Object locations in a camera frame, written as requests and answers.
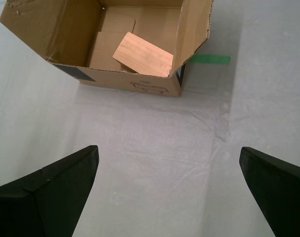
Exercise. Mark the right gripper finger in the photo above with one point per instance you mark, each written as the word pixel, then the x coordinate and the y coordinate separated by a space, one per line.
pixel 41 202
pixel 283 197

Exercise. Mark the brown cardboard box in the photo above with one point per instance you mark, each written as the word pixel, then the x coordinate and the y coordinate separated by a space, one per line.
pixel 65 37

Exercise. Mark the light wooden block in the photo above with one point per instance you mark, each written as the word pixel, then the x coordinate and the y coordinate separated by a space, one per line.
pixel 144 56

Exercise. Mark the white plastic table cover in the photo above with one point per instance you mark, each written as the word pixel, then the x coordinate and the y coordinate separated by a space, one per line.
pixel 149 128

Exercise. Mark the long green tape strip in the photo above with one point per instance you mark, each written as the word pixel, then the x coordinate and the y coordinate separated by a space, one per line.
pixel 211 59

